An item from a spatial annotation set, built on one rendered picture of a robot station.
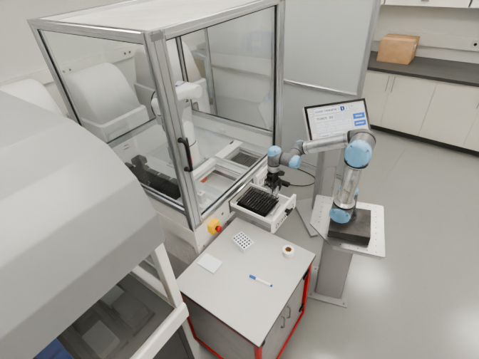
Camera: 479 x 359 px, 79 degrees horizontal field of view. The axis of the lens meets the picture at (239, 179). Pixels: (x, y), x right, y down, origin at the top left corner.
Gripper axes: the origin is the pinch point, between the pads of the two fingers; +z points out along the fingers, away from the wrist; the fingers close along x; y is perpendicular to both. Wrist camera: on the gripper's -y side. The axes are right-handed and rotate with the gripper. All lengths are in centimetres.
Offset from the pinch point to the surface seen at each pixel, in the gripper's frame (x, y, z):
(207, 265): -10, 59, 17
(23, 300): 1, 129, -60
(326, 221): 33.4, -10.4, 17.7
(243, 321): 26, 74, 18
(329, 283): 46, -7, 75
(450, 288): 123, -67, 92
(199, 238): -22, 51, 9
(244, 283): 14, 56, 18
